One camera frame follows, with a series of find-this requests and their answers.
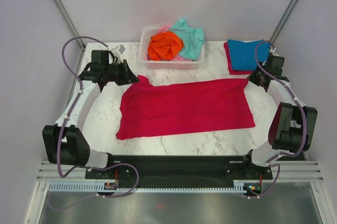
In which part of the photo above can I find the folded red t shirt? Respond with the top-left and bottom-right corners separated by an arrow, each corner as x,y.
224,40 -> 262,75

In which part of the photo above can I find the pink t shirt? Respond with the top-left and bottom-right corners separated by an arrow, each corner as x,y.
156,24 -> 172,34

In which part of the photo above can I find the folded blue t shirt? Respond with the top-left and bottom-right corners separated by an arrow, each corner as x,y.
227,40 -> 271,71

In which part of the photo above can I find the left aluminium frame post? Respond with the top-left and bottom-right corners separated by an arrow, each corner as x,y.
52,0 -> 80,37

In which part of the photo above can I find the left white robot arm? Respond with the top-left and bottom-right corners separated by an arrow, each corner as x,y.
42,45 -> 139,178

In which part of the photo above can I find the aluminium frame post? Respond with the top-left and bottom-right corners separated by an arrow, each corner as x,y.
270,0 -> 300,43
52,0 -> 80,37

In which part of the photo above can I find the white cable duct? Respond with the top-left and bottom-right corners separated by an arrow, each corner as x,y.
47,180 -> 246,193

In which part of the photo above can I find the right aluminium frame post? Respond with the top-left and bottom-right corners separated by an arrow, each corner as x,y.
270,0 -> 300,43

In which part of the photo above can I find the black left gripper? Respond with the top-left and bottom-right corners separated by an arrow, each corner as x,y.
104,60 -> 139,86

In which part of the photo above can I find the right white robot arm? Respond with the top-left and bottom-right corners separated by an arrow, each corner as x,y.
241,54 -> 318,179

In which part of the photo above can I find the crimson red t shirt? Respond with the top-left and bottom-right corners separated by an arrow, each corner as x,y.
116,75 -> 255,140

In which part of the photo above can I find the pink plastic laundry basket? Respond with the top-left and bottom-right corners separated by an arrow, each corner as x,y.
138,27 -> 205,70

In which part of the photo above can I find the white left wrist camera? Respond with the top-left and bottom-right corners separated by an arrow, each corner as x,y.
107,45 -> 125,64

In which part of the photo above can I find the orange t shirt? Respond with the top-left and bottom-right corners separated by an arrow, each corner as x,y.
147,31 -> 184,61

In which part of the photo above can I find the teal t shirt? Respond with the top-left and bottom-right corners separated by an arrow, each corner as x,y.
169,18 -> 205,60

